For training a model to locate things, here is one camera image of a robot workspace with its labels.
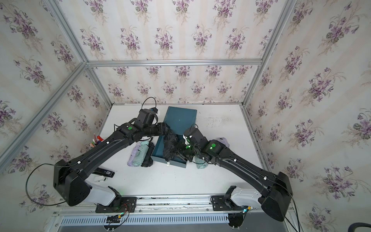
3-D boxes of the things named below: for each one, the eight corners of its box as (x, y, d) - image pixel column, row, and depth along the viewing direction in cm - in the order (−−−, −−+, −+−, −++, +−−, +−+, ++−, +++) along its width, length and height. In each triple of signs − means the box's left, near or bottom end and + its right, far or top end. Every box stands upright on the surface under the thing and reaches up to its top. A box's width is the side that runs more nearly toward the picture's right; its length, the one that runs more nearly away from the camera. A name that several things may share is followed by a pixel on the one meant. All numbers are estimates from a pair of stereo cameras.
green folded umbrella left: (136, 168, 88) (133, 163, 82) (143, 146, 98) (140, 140, 92) (144, 168, 88) (141, 163, 82) (150, 146, 97) (148, 141, 91)
